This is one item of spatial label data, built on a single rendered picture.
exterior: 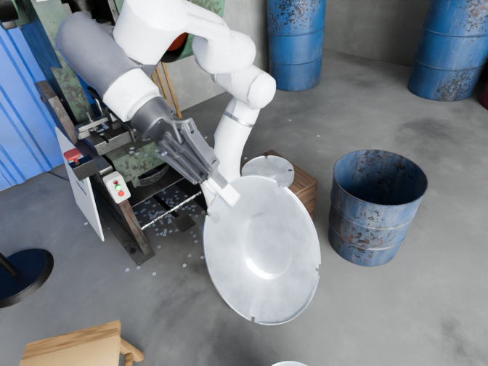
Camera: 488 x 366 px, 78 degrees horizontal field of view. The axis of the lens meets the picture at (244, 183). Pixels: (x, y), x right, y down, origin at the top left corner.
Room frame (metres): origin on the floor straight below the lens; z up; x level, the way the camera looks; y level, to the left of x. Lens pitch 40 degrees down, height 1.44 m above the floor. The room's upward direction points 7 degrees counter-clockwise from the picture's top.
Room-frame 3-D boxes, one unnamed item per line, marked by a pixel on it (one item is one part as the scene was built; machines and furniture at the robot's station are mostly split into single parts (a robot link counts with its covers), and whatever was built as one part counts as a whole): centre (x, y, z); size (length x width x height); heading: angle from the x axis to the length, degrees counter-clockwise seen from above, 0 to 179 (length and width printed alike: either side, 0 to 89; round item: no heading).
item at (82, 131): (1.40, 0.73, 0.76); 0.17 x 0.06 x 0.10; 127
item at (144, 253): (1.46, 0.90, 0.45); 0.92 x 0.12 x 0.90; 37
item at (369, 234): (1.07, -0.64, 0.24); 0.42 x 0.42 x 0.48
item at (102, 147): (1.51, 0.60, 0.68); 0.45 x 0.30 x 0.06; 127
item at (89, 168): (1.14, 0.71, 0.62); 0.10 x 0.06 x 0.20; 127
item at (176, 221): (1.40, 0.52, 0.14); 0.59 x 0.10 x 0.05; 37
